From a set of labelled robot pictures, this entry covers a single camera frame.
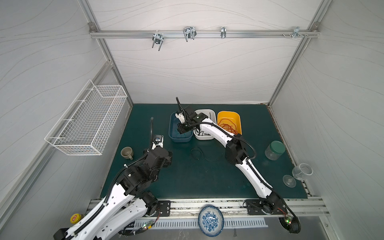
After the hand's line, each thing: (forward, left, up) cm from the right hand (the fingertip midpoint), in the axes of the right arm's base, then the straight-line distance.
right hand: (179, 125), depth 98 cm
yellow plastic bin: (+14, -38, -4) cm, 40 cm away
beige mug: (-19, +31, -4) cm, 36 cm away
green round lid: (-14, -59, +1) cm, 61 cm away
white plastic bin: (-2, -13, -7) cm, 15 cm away
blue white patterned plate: (-50, -21, -7) cm, 55 cm away
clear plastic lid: (-14, -59, -9) cm, 62 cm away
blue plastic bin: (-3, +4, -6) cm, 8 cm away
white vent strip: (-51, -30, -8) cm, 59 cm away
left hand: (-24, +3, +14) cm, 27 cm away
